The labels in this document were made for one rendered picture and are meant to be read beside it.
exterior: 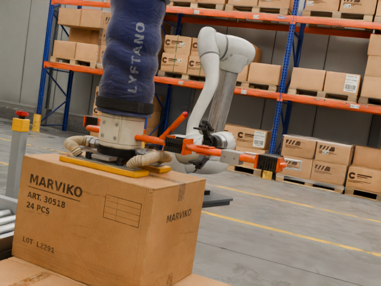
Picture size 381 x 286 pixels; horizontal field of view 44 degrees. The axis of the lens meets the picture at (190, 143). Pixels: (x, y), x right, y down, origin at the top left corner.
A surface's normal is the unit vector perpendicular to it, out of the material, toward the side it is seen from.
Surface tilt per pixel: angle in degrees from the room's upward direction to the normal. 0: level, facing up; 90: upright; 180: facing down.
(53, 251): 90
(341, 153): 90
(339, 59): 90
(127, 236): 90
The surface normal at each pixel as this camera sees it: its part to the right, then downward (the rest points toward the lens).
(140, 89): 0.52, -0.04
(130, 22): 0.03, -0.14
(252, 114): -0.37, 0.03
